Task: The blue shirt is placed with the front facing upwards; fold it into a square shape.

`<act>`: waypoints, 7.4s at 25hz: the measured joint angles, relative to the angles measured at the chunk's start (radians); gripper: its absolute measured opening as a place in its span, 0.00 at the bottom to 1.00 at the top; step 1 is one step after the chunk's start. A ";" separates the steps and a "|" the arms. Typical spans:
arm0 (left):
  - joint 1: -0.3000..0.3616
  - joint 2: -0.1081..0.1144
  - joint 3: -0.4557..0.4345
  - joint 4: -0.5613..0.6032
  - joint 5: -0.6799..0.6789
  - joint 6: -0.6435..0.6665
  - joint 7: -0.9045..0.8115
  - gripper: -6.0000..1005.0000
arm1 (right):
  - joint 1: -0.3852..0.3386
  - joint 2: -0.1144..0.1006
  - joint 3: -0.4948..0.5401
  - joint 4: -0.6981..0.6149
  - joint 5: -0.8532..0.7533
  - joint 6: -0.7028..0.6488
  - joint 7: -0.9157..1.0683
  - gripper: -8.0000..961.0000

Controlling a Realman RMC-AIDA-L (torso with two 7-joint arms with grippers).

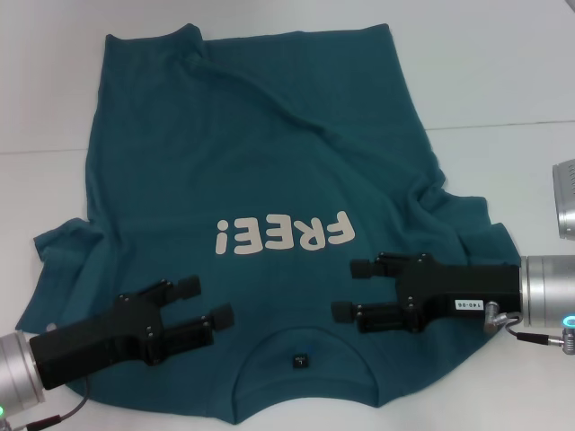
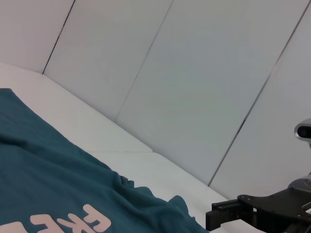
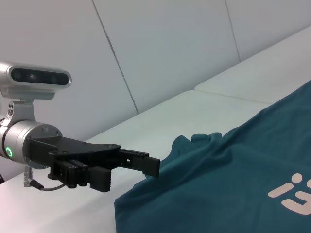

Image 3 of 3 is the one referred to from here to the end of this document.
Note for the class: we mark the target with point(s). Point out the teal t-shirt with FREE! print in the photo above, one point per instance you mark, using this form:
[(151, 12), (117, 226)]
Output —
[(218, 182)]

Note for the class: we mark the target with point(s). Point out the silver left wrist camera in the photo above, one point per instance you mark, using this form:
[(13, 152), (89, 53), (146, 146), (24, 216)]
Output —
[(39, 77)]

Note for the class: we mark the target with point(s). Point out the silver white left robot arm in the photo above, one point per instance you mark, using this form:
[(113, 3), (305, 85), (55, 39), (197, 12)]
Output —
[(22, 140)]

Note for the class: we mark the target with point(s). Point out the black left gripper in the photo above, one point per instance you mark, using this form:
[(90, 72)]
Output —
[(41, 150)]

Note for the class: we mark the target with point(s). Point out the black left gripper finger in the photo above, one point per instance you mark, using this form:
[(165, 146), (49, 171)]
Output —
[(145, 165)]

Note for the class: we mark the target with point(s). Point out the silver left camera mount bracket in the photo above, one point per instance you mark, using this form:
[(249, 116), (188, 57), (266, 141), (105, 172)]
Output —
[(23, 111)]

